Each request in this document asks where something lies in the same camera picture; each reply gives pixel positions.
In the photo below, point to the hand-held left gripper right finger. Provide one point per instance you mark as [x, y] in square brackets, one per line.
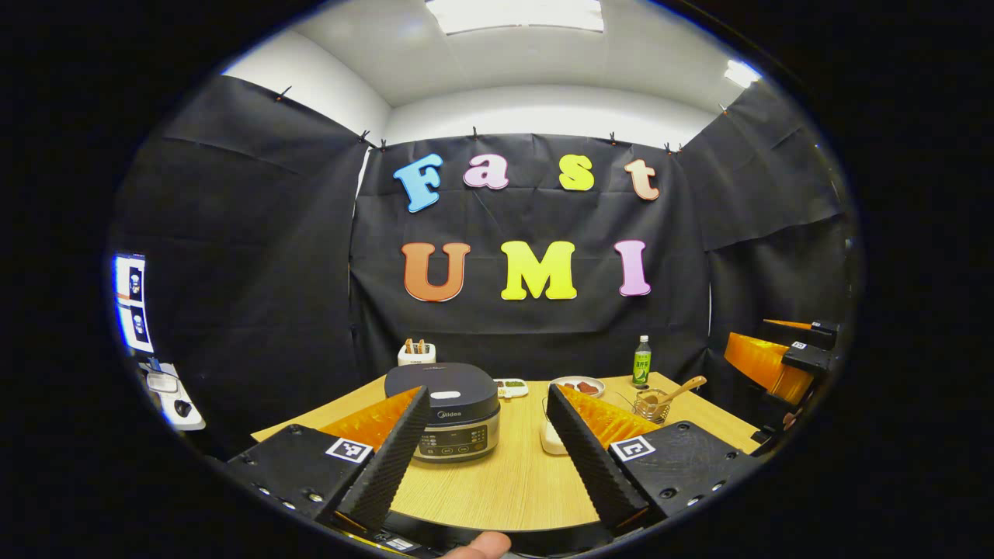
[590, 466]

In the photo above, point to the black computer mouse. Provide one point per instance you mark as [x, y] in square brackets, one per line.
[182, 408]

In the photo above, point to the white desk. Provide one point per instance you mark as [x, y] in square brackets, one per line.
[194, 419]

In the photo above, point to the white toaster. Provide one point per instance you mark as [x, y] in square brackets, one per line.
[416, 359]

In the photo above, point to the computer monitor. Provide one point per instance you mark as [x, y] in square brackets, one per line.
[133, 303]

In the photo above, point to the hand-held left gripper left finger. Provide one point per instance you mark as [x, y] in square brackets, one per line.
[388, 466]

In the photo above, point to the black silver rice cooker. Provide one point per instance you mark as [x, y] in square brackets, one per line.
[446, 380]

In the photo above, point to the green tea bottle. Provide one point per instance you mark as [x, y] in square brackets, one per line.
[641, 365]

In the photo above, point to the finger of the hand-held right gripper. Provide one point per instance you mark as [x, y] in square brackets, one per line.
[819, 330]
[757, 361]

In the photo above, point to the clear white rice container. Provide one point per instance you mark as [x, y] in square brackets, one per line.
[551, 444]

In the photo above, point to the white divided bean tray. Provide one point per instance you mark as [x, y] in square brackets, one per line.
[512, 388]

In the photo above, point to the small ceiling light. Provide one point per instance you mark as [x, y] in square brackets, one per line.
[742, 74]

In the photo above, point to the wooden spoon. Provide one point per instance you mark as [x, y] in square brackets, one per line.
[675, 392]

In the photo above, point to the white plate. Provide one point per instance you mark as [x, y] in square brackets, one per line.
[565, 382]

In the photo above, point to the small white box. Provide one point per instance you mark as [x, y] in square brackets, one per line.
[161, 382]

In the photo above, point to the black backdrop cloth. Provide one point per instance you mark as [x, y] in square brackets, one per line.
[256, 256]

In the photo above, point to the large ceiling light panel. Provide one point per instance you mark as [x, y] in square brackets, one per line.
[512, 15]

